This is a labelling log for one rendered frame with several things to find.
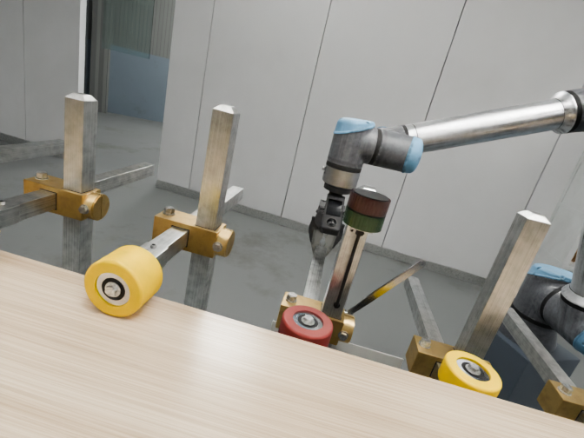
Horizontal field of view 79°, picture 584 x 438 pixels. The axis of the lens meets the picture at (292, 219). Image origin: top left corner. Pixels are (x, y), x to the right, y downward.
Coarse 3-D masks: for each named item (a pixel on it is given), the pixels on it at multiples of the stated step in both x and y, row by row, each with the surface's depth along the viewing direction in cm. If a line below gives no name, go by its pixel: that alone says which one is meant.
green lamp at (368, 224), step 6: (348, 210) 52; (348, 216) 52; (354, 216) 51; (360, 216) 50; (366, 216) 50; (384, 216) 52; (348, 222) 52; (354, 222) 51; (360, 222) 51; (366, 222) 50; (372, 222) 50; (378, 222) 51; (354, 228) 51; (360, 228) 51; (366, 228) 51; (372, 228) 51; (378, 228) 51
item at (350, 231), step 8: (360, 192) 51; (368, 192) 53; (376, 192) 54; (376, 200) 50; (384, 200) 50; (368, 216) 50; (376, 216) 50; (352, 232) 57; (360, 232) 53; (368, 232) 51; (352, 256) 56; (344, 280) 59; (336, 304) 61
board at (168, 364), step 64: (0, 256) 52; (0, 320) 41; (64, 320) 43; (128, 320) 46; (192, 320) 49; (0, 384) 34; (64, 384) 35; (128, 384) 37; (192, 384) 39; (256, 384) 41; (320, 384) 43; (384, 384) 46; (448, 384) 48
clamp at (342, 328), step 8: (288, 304) 63; (296, 304) 64; (304, 304) 64; (312, 304) 65; (320, 304) 65; (280, 312) 63; (280, 320) 63; (336, 320) 62; (344, 320) 63; (352, 320) 63; (336, 328) 62; (344, 328) 62; (352, 328) 62; (336, 336) 63; (344, 336) 62; (336, 344) 63
